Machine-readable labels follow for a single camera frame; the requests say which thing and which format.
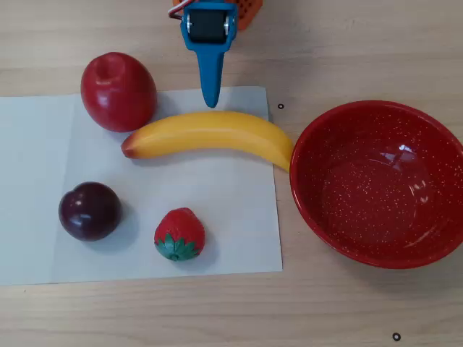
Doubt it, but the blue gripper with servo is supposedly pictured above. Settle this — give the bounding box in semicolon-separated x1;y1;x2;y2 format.
180;0;239;109

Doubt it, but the yellow plastic banana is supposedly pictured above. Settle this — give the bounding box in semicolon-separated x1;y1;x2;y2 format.
120;111;294;174

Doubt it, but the red speckled enamel bowl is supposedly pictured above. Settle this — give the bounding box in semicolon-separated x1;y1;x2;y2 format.
289;100;463;270

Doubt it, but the red plastic apple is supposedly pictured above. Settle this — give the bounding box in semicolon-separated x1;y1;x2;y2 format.
80;51;158;133

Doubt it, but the red plastic strawberry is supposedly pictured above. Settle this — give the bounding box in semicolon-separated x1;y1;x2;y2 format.
153;207;206;262

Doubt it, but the dark purple plastic plum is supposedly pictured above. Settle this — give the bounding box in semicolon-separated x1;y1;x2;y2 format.
58;181;122;242

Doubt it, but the white paper sheet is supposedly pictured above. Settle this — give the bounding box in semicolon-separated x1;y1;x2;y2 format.
0;85;284;286

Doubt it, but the red black white servo cable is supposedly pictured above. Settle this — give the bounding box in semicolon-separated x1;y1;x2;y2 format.
167;0;190;22

